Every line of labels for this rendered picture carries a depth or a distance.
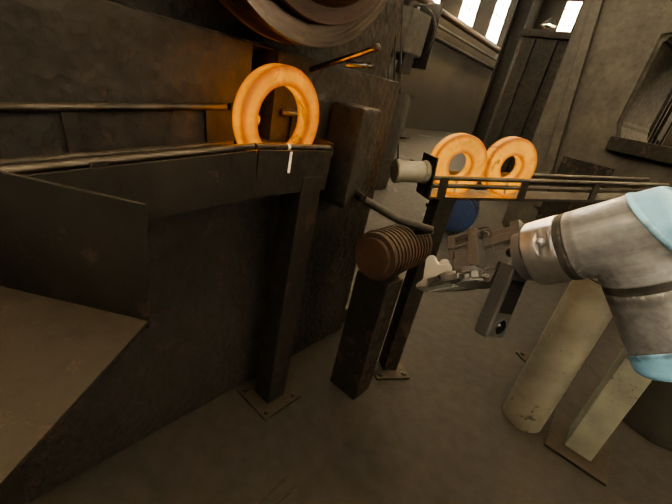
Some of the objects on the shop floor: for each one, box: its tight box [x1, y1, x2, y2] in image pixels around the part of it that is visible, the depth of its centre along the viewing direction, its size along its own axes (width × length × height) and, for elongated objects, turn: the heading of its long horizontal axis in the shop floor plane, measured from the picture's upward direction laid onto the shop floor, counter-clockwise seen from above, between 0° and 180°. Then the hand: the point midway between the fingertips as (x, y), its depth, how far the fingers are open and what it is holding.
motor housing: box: [330, 224, 433, 400], centre depth 104 cm, size 13×22×54 cm, turn 116°
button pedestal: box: [544, 348, 652, 486], centre depth 95 cm, size 16×24×62 cm, turn 116°
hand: (423, 289), depth 66 cm, fingers closed
